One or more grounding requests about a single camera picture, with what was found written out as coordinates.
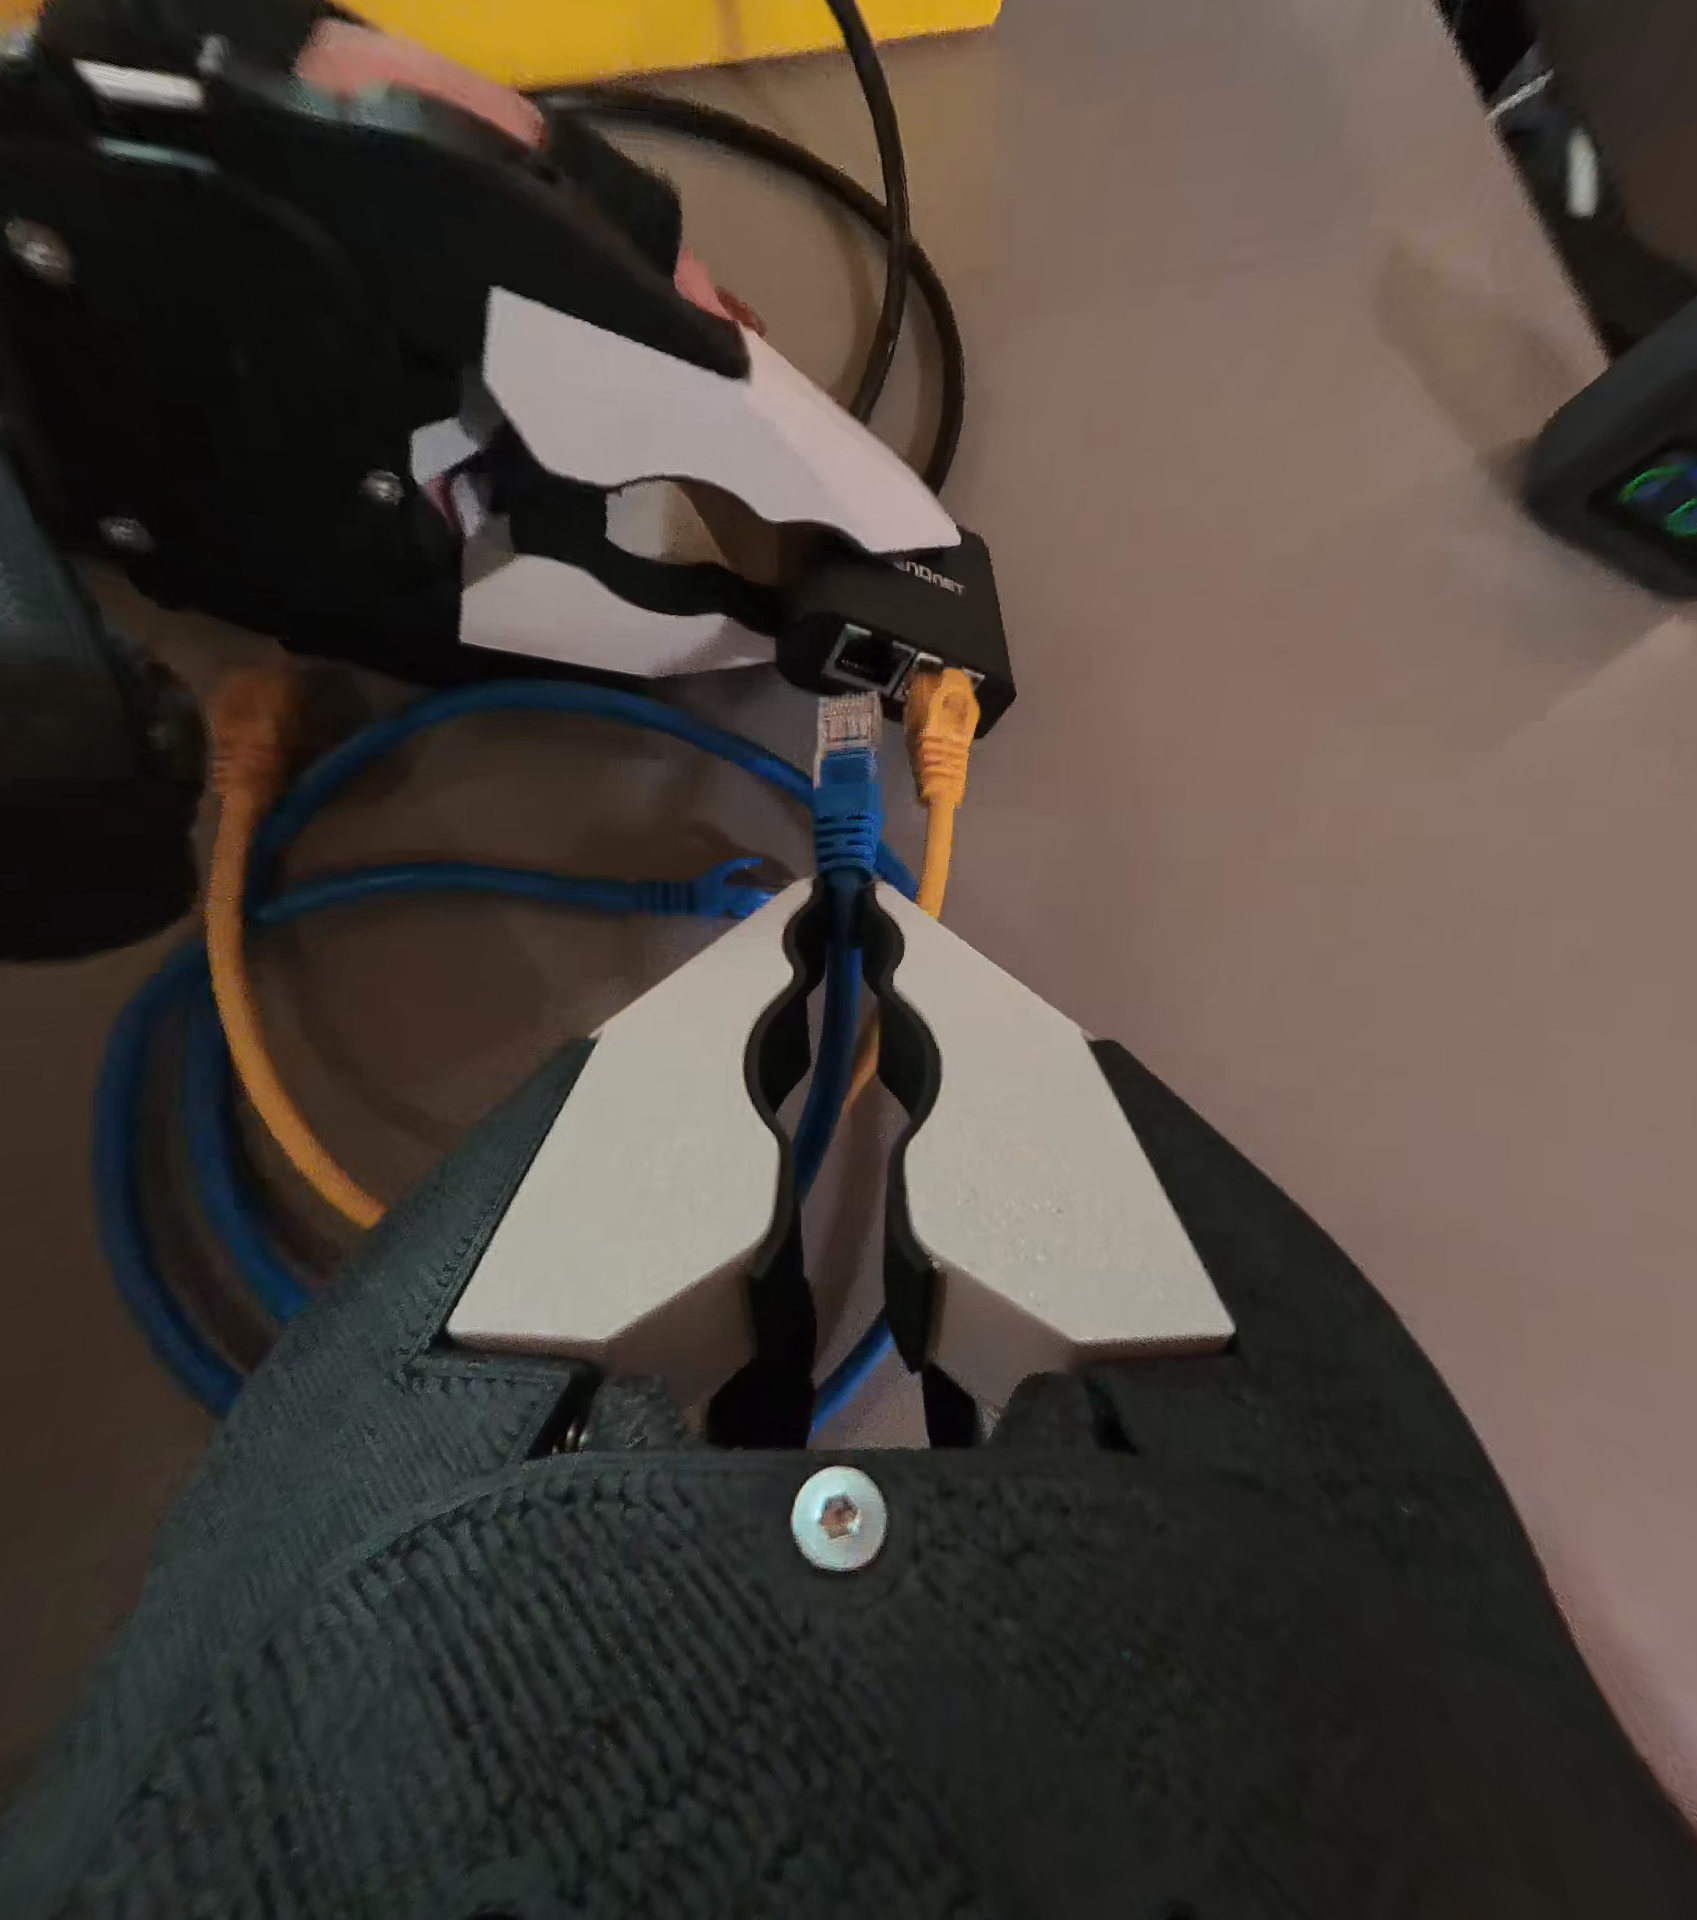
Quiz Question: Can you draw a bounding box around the black ethernet adapter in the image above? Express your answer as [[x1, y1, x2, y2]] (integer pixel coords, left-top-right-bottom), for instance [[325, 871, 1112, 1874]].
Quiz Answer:
[[772, 524, 1018, 739]]

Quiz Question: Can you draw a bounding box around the orange ethernet cable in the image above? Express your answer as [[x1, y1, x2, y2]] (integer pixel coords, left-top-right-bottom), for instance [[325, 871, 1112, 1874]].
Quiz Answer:
[[201, 660, 984, 1231]]

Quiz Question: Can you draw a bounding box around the grey device with green display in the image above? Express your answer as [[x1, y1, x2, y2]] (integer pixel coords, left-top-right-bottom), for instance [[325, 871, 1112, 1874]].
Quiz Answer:
[[1522, 265, 1697, 606]]

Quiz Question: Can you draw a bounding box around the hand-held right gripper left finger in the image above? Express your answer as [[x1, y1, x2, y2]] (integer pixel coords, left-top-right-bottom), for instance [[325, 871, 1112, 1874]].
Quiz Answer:
[[443, 873, 823, 1450]]

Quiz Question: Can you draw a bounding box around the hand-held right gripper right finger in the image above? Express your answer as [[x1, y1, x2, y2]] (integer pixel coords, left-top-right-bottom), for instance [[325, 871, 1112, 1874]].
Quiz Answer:
[[860, 896, 1236, 1407]]

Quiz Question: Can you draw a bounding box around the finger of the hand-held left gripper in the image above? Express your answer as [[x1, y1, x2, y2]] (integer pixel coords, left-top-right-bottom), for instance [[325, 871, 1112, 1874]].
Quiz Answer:
[[455, 479, 790, 680], [481, 283, 964, 560]]

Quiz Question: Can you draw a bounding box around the blue ethernet cable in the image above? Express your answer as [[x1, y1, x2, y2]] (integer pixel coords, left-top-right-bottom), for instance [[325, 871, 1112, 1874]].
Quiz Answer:
[[95, 678, 925, 1441]]

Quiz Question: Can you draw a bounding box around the black power cable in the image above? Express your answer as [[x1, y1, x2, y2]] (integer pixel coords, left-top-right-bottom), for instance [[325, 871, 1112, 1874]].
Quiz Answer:
[[524, 0, 971, 497]]

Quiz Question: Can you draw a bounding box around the large yellow plastic bin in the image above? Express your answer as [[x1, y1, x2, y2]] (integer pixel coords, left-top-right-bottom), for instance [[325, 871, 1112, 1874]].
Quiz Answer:
[[0, 0, 1002, 89]]

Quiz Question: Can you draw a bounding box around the dark blurred object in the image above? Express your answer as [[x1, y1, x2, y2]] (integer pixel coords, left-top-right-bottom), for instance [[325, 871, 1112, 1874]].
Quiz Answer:
[[1434, 0, 1697, 353]]

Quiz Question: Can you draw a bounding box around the person's left hand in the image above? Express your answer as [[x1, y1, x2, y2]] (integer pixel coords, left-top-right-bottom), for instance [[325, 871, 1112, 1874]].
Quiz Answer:
[[297, 17, 770, 343]]

